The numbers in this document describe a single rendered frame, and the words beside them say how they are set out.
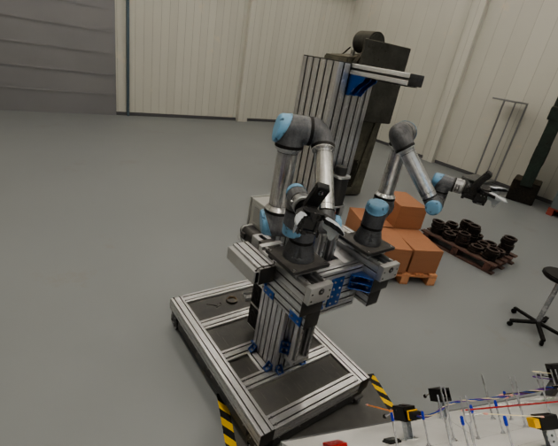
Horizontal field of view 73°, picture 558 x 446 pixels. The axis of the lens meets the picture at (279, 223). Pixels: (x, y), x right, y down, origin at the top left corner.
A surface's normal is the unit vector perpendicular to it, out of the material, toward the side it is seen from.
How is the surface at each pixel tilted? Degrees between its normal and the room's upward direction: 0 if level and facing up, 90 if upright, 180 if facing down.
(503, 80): 90
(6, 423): 0
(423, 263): 90
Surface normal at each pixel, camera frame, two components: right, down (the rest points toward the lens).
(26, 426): 0.16, -0.90
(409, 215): 0.19, 0.44
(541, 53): -0.80, 0.12
